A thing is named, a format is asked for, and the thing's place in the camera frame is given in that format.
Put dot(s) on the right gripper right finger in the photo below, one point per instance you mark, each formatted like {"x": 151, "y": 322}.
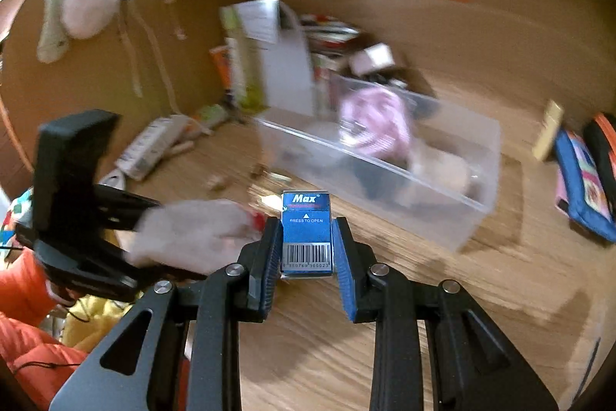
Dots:
{"x": 474, "y": 366}

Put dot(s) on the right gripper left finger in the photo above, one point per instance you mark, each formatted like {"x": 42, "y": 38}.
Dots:
{"x": 181, "y": 342}

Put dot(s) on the white drawstring cloth pouch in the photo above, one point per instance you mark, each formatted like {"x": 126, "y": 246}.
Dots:
{"x": 198, "y": 236}

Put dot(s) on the clear plastic storage bin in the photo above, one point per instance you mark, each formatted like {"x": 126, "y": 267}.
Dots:
{"x": 426, "y": 165}

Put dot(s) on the blue Max staples box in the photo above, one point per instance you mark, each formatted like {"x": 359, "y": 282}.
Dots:
{"x": 307, "y": 242}

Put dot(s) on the white printed carton box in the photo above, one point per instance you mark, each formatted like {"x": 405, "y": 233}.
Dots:
{"x": 143, "y": 154}

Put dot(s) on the small white tube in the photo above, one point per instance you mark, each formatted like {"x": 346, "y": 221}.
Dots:
{"x": 179, "y": 148}

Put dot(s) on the green cap lotion bottle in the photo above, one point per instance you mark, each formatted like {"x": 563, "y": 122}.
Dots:
{"x": 212, "y": 116}

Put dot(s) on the blue patterned pencil pouch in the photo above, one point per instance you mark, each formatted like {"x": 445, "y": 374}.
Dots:
{"x": 587, "y": 203}

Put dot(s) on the cream small bottle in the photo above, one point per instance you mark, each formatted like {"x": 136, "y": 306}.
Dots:
{"x": 551, "y": 124}

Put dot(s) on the white fluffy pompom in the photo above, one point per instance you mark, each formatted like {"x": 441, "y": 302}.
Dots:
{"x": 83, "y": 19}

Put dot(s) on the orange black round case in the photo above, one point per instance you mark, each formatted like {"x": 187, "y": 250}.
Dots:
{"x": 599, "y": 137}

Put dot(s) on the white file box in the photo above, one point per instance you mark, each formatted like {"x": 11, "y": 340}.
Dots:
{"x": 285, "y": 68}

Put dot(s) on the white paper receipt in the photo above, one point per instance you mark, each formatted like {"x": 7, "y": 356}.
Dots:
{"x": 260, "y": 19}

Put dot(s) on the small white cardboard box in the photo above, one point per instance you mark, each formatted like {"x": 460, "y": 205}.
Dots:
{"x": 372, "y": 60}

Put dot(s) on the stack of books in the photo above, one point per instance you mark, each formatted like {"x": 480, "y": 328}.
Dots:
{"x": 329, "y": 40}

